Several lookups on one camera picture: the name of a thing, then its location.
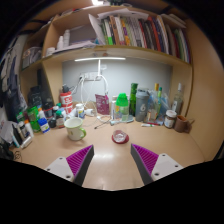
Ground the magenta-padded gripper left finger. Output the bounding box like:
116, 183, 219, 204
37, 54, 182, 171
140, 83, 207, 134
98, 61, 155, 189
44, 144, 95, 187

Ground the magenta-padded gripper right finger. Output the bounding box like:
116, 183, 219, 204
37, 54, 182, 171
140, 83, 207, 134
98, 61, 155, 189
130, 143, 184, 186

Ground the clear bottle with green cap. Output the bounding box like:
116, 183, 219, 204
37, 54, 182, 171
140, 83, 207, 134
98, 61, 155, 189
112, 92, 131, 143

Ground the white mug with green rim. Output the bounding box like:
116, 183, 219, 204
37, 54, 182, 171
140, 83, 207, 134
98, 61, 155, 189
63, 116, 87, 142

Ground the white marker pen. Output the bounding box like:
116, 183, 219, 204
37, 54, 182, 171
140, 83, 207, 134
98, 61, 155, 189
140, 122, 162, 128

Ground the brown mug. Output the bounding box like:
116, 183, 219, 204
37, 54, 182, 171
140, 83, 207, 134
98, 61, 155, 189
174, 115, 195, 134

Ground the blue bottle with white label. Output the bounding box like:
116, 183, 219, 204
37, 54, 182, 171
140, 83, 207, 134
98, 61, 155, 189
37, 111, 51, 134

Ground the dark bottle with green lid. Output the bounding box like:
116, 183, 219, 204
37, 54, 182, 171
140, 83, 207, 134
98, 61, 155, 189
55, 109, 66, 129

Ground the flat round red coaster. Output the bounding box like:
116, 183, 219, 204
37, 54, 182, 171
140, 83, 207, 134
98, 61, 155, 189
111, 132, 130, 145

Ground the clear bottle with yellow cap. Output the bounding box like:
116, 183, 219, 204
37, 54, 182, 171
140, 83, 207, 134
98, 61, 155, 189
148, 83, 161, 123

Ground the green plastic container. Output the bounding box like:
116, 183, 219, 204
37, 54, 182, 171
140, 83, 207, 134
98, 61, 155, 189
27, 106, 41, 133

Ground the grey shaker bottle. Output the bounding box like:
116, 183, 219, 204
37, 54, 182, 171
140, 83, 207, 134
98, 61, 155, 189
134, 88, 150, 123

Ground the clear glass bottle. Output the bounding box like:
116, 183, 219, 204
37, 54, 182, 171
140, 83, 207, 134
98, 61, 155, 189
172, 82, 185, 116

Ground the red and white canister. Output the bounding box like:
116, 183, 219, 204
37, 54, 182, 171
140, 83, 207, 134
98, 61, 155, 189
59, 91, 74, 109

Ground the tall green bottle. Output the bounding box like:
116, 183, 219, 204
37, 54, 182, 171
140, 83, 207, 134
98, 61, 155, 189
129, 82, 139, 116

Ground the maroon printed card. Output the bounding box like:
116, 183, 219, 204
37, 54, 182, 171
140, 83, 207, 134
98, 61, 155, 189
95, 93, 111, 116

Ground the large black jar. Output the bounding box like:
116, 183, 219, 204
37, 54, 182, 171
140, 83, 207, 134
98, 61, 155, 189
28, 85, 44, 108

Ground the white LED desk lamp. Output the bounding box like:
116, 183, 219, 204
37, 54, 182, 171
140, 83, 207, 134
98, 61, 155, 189
73, 56, 127, 99

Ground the white wall power socket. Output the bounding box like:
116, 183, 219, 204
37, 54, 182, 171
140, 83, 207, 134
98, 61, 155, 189
79, 72, 101, 82

